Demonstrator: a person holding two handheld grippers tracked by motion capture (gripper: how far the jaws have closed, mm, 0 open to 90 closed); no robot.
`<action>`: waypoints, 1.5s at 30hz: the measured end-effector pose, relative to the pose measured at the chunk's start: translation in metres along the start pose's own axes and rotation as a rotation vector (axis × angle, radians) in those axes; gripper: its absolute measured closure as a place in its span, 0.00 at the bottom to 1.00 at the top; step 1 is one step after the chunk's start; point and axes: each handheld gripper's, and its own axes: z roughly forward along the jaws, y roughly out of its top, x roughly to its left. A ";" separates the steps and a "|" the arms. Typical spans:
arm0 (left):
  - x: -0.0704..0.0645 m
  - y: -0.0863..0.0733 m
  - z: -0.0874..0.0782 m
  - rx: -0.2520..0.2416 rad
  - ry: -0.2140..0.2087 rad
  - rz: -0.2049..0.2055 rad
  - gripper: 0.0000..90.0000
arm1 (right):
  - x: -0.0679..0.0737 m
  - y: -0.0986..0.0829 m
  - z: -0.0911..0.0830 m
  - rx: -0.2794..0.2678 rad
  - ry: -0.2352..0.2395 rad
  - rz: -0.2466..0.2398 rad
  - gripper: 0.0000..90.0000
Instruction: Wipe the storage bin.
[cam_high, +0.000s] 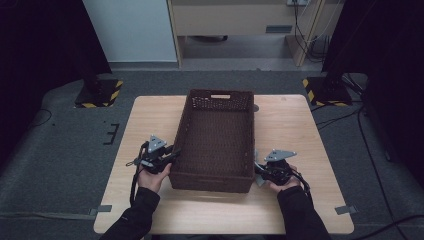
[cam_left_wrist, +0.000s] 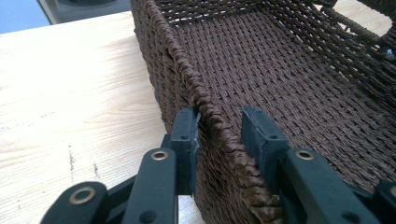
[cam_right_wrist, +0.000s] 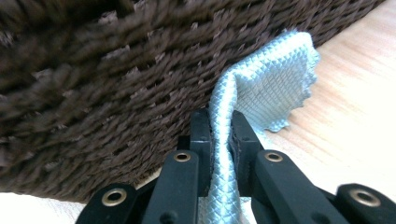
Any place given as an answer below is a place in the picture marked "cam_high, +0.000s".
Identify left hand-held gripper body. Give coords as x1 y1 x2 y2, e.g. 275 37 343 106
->
137 134 175 175

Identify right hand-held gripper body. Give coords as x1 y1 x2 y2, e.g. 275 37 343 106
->
261 148 298 187

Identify brown woven basket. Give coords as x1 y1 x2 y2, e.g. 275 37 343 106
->
168 88 256 194

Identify person's right hand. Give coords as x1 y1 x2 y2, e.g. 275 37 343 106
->
266 164 303 195

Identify person's left hand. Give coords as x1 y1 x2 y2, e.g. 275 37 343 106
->
136 162 173 194

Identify black tape marks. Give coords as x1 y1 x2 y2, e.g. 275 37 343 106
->
102 122 120 146

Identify black stand base striped edges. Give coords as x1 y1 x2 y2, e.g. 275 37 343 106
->
73 78 124 109
301 76 354 108

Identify white cabinet panel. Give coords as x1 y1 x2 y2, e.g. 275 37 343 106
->
81 0 178 64

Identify black curtain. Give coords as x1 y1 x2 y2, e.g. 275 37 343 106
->
320 0 424 189
0 0 113 169

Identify right hand-held gripper cable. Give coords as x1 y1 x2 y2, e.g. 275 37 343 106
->
289 169 314 205

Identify hand-held gripper cable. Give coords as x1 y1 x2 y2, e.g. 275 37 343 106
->
289 169 314 205
125 141 149 207

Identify left hand-held gripper cable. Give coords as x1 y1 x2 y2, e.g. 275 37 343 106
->
125 141 149 207

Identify thin black cable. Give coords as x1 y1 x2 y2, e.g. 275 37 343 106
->
27 107 53 130
357 105 403 240
314 110 362 131
352 214 424 240

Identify hanging black cable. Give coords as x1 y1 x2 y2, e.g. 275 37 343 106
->
292 0 326 64

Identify hanging white cable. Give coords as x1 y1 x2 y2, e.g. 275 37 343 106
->
298 0 343 44

